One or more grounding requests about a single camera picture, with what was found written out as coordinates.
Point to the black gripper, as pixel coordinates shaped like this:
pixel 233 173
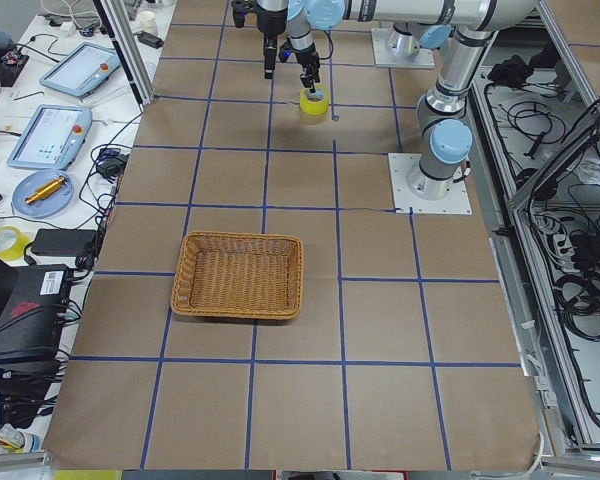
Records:
pixel 305 54
pixel 268 19

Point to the black computer box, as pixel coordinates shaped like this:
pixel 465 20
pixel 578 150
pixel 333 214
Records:
pixel 32 298

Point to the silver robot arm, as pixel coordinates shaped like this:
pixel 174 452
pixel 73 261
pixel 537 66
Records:
pixel 304 16
pixel 467 27

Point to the black power adapter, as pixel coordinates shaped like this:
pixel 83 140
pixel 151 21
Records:
pixel 63 242

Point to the brass cylinder tool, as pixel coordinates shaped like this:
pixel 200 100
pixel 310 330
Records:
pixel 47 190

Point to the lower teach pendant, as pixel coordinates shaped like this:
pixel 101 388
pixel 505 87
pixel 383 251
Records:
pixel 52 138

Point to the aluminium frame post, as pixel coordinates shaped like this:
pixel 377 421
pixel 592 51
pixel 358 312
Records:
pixel 115 19

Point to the spare yellow tape roll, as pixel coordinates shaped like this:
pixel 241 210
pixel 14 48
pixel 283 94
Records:
pixel 12 243

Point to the brown wicker basket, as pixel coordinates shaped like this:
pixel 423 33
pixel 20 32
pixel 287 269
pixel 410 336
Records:
pixel 239 275

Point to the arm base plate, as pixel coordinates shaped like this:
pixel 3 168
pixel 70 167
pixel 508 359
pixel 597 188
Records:
pixel 415 193
pixel 397 47

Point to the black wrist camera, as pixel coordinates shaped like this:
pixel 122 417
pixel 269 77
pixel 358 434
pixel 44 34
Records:
pixel 240 10

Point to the white paper cup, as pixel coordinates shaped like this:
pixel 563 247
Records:
pixel 147 21

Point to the upper teach pendant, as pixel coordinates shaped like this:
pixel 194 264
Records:
pixel 82 71

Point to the blue plate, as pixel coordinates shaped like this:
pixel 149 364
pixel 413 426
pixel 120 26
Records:
pixel 45 208

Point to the teach pendant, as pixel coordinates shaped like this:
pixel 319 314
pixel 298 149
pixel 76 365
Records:
pixel 52 138
pixel 82 71

